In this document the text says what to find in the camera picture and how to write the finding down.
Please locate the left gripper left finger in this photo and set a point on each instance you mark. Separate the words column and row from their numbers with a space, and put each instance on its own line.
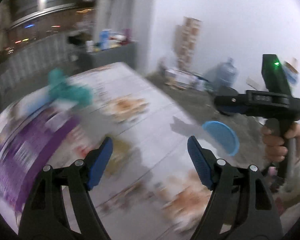
column 44, row 215

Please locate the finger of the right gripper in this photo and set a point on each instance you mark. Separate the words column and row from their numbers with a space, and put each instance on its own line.
column 223, row 94
column 232, row 110

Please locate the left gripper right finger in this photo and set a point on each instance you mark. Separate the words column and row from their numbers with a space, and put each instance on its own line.
column 241, row 205

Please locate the purple snack bag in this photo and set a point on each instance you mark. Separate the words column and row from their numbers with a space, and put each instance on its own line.
column 26, row 145

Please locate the teal plastic bag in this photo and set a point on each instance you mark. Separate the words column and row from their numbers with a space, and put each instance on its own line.
column 61, row 88

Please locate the person's right hand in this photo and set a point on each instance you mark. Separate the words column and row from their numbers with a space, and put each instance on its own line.
column 275, row 151

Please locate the blue water jug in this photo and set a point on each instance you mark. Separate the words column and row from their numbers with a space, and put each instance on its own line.
column 225, row 75

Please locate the blue plastic basin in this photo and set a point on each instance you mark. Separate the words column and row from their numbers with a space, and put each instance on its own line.
column 224, row 135

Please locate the patterned tall carton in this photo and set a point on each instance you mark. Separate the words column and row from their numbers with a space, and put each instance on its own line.
column 185, row 41

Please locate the grey cabinet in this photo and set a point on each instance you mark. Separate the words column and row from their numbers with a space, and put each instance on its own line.
column 127, row 54

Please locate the purple cup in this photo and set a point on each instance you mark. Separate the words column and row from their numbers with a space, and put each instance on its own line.
column 127, row 34

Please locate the blue detergent bottle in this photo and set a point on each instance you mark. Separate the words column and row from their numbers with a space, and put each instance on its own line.
column 104, row 39

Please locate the grey right curtain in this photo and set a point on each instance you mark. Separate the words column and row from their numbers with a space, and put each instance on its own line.
column 120, row 15

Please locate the metal balcony railing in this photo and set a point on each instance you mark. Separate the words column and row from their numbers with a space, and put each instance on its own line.
column 38, row 45

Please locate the white spray bottle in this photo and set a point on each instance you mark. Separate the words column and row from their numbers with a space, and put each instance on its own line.
column 89, row 46

